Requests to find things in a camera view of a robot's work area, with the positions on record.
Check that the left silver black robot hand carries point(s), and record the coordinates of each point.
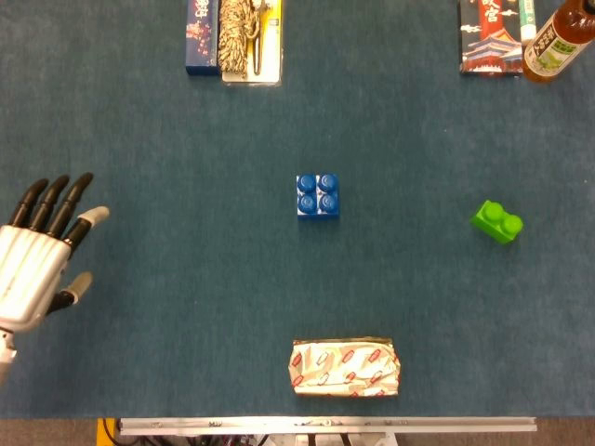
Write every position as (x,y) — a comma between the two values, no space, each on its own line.
(28,269)

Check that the blue toy brick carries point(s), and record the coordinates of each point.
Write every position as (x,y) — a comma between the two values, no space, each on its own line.
(318,197)

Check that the green toy brick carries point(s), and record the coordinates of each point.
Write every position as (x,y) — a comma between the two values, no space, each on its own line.
(497,223)

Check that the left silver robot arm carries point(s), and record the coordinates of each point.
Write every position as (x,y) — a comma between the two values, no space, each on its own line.
(5,353)

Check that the dark blue printed box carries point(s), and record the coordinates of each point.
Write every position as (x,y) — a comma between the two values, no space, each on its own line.
(202,37)

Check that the black tool on card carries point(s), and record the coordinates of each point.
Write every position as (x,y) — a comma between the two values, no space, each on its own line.
(257,51)

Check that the cream red-print wrapped package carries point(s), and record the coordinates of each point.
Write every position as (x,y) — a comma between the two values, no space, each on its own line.
(344,369)

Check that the yellow blister card package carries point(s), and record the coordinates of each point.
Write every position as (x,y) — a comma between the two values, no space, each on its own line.
(274,42)

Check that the palace print box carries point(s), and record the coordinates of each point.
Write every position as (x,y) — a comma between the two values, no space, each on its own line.
(488,42)

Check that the white green tube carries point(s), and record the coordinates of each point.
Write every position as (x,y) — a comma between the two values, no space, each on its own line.
(527,21)

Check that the amber tea bottle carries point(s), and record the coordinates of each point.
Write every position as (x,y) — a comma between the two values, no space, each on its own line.
(553,46)

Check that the yellow frame part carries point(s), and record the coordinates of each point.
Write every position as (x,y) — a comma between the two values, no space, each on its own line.
(103,432)

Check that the aluminium profile rail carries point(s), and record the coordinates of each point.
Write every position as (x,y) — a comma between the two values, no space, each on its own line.
(325,425)

